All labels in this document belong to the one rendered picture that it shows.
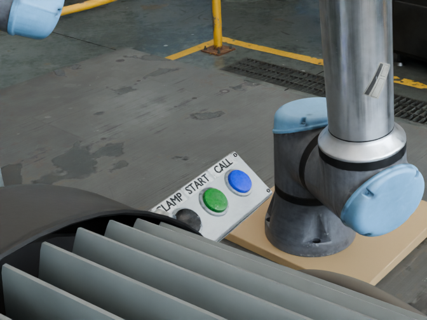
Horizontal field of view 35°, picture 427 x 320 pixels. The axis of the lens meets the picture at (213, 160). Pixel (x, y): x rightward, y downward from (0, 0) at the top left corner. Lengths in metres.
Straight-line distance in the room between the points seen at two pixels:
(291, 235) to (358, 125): 0.28
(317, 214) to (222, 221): 0.35
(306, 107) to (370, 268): 0.27
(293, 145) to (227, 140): 0.51
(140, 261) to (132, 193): 1.16
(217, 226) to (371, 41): 0.28
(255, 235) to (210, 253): 0.97
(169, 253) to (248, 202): 0.61
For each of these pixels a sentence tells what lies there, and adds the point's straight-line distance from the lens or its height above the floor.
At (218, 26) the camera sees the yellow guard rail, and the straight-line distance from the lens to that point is 4.57.
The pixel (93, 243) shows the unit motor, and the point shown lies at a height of 1.36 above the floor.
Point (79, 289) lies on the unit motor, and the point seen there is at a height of 1.36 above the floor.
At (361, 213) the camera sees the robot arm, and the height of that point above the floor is 0.98.
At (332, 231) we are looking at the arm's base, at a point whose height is 0.86.
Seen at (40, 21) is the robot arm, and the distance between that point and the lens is 0.67.
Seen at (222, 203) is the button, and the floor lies 1.07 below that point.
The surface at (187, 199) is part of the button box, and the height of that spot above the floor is 1.08.
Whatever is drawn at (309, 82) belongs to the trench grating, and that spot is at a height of 0.00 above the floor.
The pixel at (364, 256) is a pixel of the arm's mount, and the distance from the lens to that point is 1.10.
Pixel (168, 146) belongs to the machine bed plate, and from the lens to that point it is 1.49.
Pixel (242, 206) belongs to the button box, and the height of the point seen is 1.05.
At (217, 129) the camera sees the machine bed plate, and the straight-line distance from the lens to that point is 1.55.
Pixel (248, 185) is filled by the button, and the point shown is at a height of 1.06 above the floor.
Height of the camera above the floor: 1.45
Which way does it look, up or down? 27 degrees down
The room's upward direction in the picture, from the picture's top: 3 degrees counter-clockwise
